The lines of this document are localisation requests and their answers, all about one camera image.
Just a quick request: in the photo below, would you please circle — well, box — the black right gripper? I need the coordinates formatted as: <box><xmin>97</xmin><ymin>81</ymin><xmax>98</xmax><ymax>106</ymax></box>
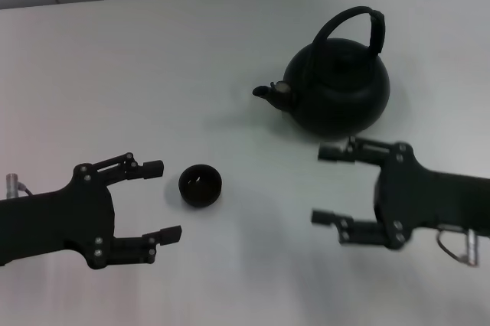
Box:
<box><xmin>310</xmin><ymin>136</ymin><xmax>490</xmax><ymax>250</ymax></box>

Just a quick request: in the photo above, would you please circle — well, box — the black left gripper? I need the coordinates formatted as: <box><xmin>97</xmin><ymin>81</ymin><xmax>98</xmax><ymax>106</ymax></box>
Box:
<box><xmin>0</xmin><ymin>152</ymin><xmax>183</xmax><ymax>269</ymax></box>

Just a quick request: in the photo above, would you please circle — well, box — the small black teacup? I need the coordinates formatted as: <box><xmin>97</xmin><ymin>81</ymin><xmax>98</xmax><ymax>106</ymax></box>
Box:
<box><xmin>178</xmin><ymin>164</ymin><xmax>224</xmax><ymax>209</ymax></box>

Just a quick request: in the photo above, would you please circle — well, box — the black round teapot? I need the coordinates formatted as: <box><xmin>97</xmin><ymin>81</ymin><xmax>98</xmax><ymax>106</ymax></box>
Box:
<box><xmin>251</xmin><ymin>5</ymin><xmax>391</xmax><ymax>139</ymax></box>

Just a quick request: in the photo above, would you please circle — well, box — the left gripper cable with plug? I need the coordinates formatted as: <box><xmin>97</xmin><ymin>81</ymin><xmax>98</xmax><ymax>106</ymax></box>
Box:
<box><xmin>5</xmin><ymin>173</ymin><xmax>35</xmax><ymax>200</ymax></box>

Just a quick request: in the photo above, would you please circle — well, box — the gripper cable with plug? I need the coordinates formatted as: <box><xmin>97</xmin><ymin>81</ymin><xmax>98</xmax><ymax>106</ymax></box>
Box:
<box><xmin>436</xmin><ymin>226</ymin><xmax>482</xmax><ymax>268</ymax></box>
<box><xmin>5</xmin><ymin>173</ymin><xmax>35</xmax><ymax>200</ymax></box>

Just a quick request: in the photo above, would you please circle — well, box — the right gripper cable with plug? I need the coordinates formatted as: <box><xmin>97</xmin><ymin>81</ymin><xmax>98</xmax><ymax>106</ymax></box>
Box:
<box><xmin>436</xmin><ymin>226</ymin><xmax>482</xmax><ymax>268</ymax></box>

